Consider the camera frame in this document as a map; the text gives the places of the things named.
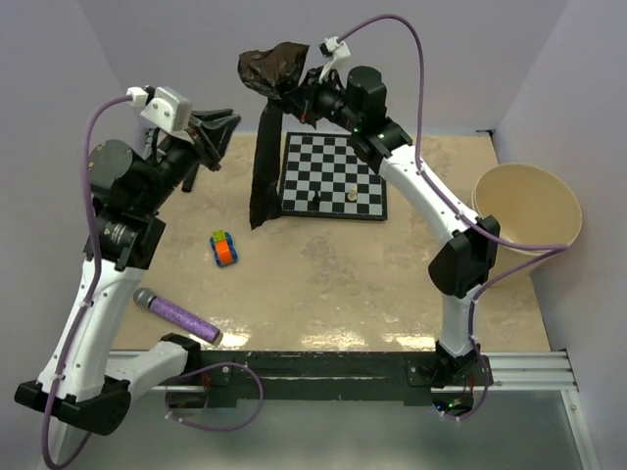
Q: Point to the black white chessboard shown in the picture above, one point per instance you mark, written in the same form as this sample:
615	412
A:
324	163

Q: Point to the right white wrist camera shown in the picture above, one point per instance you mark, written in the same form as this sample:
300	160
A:
336	52

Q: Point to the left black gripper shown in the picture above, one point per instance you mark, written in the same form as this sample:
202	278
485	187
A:
212	137

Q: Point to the purple glitter microphone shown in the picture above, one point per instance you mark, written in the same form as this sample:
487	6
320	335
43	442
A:
177	315

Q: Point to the black trash bag roll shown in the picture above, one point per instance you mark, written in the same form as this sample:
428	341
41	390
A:
189	181

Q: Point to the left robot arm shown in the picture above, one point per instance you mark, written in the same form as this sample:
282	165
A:
127	191

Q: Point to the colourful toy block car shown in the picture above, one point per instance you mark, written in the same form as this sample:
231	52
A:
223	248

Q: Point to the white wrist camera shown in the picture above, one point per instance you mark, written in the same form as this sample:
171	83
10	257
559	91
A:
336	52
165	108

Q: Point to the white chess piece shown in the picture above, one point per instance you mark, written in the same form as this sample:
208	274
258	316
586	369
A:
353	193

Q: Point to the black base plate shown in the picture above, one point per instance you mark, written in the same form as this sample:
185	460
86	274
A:
412	378

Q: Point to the beige round trash bin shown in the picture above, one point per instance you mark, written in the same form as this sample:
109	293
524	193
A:
532	206

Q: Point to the aluminium front rail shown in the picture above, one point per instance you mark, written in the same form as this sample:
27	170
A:
532	371

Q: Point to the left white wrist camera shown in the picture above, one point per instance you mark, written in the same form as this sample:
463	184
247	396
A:
165	108

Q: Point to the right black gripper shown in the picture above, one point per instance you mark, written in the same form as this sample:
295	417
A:
303	100

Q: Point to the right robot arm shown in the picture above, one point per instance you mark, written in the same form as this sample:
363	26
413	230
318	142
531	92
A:
467	241

